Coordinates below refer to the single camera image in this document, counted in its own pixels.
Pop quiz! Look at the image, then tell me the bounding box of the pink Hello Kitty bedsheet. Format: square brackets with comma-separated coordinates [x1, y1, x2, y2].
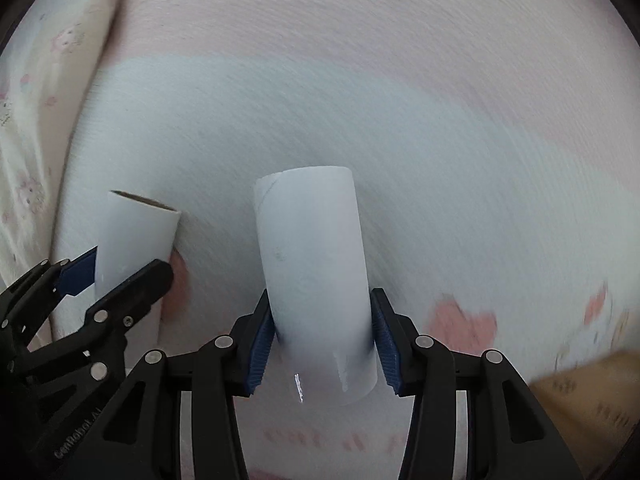
[49, 0, 640, 480]

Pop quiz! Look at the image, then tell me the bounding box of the large white paper tube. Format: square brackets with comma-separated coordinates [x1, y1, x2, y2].
[93, 190, 184, 351]

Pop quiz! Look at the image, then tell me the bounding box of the cream cartoon print pillow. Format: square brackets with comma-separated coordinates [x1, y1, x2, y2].
[1, 0, 119, 285]

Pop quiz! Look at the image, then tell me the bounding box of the brown cardboard box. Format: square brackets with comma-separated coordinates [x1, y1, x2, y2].
[530, 351, 639, 479]

